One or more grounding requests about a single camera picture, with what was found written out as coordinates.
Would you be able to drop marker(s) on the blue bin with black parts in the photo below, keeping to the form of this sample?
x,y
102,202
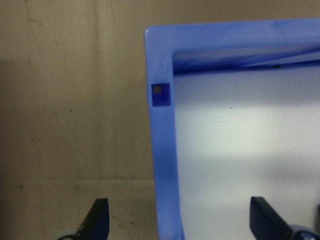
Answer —
x,y
162,150

